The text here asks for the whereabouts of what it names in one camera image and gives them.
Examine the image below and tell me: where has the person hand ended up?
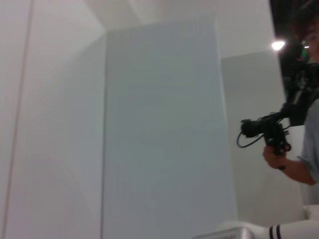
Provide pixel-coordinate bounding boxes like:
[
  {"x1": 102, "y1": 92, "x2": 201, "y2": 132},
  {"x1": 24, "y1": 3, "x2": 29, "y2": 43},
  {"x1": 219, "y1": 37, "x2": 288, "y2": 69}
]
[{"x1": 263, "y1": 145, "x2": 288, "y2": 170}]

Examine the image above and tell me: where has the person in light shirt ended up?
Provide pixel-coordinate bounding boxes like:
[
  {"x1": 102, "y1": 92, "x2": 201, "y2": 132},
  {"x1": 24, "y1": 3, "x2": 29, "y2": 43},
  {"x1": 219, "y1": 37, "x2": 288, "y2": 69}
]
[{"x1": 293, "y1": 0, "x2": 319, "y2": 190}]

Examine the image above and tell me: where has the bright ceiling lamp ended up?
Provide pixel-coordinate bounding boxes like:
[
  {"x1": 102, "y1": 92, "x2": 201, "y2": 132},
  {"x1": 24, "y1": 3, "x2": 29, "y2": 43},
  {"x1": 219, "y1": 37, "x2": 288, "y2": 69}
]
[{"x1": 271, "y1": 39, "x2": 286, "y2": 52}]

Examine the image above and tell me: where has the black teleoperation handle device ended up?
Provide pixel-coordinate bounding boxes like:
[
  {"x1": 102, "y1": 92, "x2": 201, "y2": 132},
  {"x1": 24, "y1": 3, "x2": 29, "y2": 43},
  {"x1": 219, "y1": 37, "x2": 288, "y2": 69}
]
[{"x1": 240, "y1": 64, "x2": 319, "y2": 156}]

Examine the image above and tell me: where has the thin looped handle cable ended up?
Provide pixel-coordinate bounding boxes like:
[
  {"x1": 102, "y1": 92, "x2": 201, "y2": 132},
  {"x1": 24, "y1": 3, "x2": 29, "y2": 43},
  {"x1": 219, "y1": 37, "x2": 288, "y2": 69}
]
[{"x1": 236, "y1": 131, "x2": 265, "y2": 149}]

